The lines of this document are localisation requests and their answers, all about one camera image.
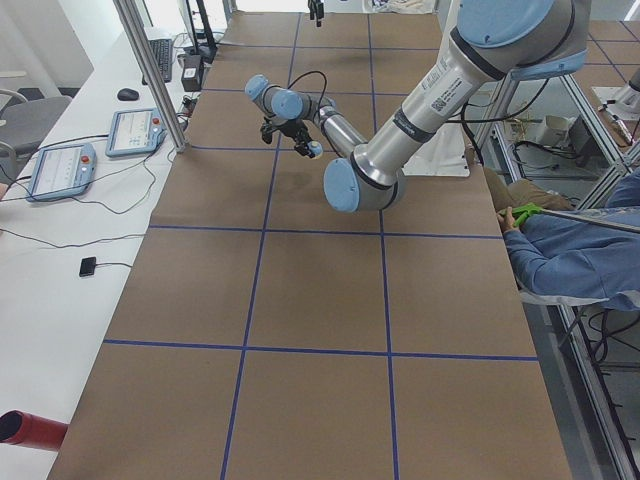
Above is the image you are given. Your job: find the person's hand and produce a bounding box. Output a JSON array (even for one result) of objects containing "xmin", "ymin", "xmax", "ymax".
[{"xmin": 496, "ymin": 206, "xmax": 519, "ymax": 234}]

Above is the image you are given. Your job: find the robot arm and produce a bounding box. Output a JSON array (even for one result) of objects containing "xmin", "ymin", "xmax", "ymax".
[
  {"xmin": 244, "ymin": 74, "xmax": 368, "ymax": 158},
  {"xmin": 313, "ymin": 1, "xmax": 591, "ymax": 212}
]

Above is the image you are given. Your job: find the green grabber tool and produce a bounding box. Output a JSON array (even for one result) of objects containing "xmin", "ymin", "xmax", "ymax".
[{"xmin": 511, "ymin": 203, "xmax": 544, "ymax": 228}]

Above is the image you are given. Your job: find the teach pendant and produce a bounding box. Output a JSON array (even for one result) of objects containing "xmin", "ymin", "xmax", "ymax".
[
  {"xmin": 105, "ymin": 108, "xmax": 166, "ymax": 158},
  {"xmin": 26, "ymin": 143, "xmax": 96, "ymax": 202}
]

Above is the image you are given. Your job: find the person in blue shirt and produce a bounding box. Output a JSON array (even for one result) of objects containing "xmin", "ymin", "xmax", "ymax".
[{"xmin": 483, "ymin": 167, "xmax": 639, "ymax": 311}]

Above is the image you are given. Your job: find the small black puck device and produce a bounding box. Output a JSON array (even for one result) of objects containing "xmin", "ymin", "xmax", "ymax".
[{"xmin": 79, "ymin": 256, "xmax": 97, "ymax": 278}]

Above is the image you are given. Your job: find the grey office chair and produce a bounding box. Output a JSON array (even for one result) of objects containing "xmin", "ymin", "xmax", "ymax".
[{"xmin": 1, "ymin": 89, "xmax": 72, "ymax": 165}]

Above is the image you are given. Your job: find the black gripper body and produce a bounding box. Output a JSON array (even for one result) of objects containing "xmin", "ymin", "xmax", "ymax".
[
  {"xmin": 307, "ymin": 0, "xmax": 324, "ymax": 26},
  {"xmin": 260, "ymin": 117, "xmax": 308, "ymax": 146}
]

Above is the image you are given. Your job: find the aluminium frame post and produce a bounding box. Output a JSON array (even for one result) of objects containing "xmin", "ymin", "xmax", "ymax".
[{"xmin": 113, "ymin": 0, "xmax": 187, "ymax": 153}]

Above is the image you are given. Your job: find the far teach pendant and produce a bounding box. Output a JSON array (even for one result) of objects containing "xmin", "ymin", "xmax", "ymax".
[{"xmin": 105, "ymin": 108, "xmax": 166, "ymax": 158}]

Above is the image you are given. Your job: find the black keyboard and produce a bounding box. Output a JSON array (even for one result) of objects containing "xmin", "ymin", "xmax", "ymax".
[{"xmin": 148, "ymin": 38, "xmax": 173, "ymax": 83}]

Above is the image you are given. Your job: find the black power adapter box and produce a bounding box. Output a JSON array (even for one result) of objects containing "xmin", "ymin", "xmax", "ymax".
[{"xmin": 181, "ymin": 55, "xmax": 204, "ymax": 92}]

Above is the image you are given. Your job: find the black computer mouse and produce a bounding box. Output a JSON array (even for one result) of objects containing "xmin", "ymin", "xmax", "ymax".
[{"xmin": 117, "ymin": 88, "xmax": 140, "ymax": 101}]

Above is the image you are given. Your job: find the brown paper table cover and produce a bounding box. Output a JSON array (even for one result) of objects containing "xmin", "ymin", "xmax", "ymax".
[{"xmin": 50, "ymin": 14, "xmax": 571, "ymax": 479}]

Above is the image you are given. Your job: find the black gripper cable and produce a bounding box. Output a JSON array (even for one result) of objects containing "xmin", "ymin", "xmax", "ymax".
[{"xmin": 287, "ymin": 70, "xmax": 331, "ymax": 109}]

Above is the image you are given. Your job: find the near teach pendant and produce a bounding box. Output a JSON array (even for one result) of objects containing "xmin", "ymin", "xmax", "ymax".
[{"xmin": 26, "ymin": 143, "xmax": 96, "ymax": 202}]

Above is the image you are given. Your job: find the red cylinder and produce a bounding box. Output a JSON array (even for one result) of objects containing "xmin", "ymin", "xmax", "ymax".
[{"xmin": 1, "ymin": 410, "xmax": 68, "ymax": 451}]

